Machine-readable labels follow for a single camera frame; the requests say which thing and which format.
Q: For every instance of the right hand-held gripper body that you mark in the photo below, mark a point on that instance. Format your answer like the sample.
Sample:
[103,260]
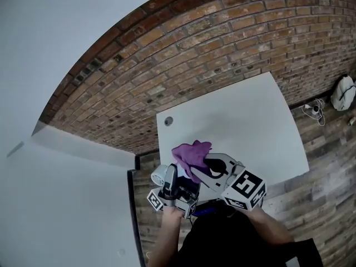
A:
[246,188]

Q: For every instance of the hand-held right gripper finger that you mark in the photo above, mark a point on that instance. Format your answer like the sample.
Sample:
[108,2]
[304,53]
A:
[229,163]
[211,182]

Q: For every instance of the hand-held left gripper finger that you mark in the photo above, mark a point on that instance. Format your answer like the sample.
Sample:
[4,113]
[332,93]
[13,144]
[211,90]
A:
[170,177]

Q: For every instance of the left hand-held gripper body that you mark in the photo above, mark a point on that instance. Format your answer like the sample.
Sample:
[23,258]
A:
[183,193]

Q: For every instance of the purple cleaning cloth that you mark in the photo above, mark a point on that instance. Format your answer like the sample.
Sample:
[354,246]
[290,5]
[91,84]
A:
[192,154]

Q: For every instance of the person's left forearm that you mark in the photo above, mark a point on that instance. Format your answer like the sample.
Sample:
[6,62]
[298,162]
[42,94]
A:
[173,232]

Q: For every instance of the person's right forearm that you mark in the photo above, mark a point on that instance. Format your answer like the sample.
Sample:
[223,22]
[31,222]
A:
[269,224]

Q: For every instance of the black chest device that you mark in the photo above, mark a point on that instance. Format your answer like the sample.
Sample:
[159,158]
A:
[205,211]

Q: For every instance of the person's black shirt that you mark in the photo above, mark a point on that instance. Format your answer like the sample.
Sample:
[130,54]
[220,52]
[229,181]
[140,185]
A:
[222,246]

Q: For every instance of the small tan floor object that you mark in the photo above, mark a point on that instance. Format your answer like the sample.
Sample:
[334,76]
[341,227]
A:
[350,121]

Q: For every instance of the white backpack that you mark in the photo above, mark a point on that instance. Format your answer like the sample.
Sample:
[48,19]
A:
[343,93]

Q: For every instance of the white wall socket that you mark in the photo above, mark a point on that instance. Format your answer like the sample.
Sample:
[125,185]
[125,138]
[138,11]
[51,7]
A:
[121,252]

